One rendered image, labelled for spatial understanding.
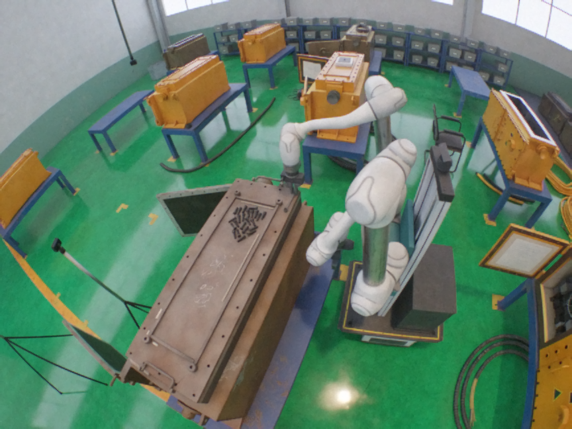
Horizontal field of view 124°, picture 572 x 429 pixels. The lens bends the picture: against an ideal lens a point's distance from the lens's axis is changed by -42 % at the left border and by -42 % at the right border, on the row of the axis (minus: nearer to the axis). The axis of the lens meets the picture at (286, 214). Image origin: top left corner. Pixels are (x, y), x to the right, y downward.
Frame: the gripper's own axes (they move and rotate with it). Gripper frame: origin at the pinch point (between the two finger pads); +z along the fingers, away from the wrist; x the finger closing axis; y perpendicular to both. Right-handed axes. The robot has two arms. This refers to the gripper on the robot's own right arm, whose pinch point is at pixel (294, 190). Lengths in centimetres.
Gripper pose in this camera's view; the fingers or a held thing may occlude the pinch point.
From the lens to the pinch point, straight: 157.9
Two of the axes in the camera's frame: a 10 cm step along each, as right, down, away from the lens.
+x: 9.3, 2.2, -3.1
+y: -3.6, 7.3, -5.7
